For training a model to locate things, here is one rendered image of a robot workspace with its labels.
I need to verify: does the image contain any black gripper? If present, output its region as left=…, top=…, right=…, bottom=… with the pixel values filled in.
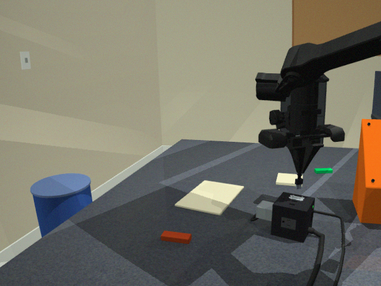
left=258, top=103, right=345, bottom=174

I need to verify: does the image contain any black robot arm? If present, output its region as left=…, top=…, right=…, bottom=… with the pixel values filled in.
left=255, top=22, right=381, bottom=129

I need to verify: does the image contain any green flat block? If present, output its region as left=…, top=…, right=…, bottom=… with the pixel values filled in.
left=314, top=168, right=333, bottom=174

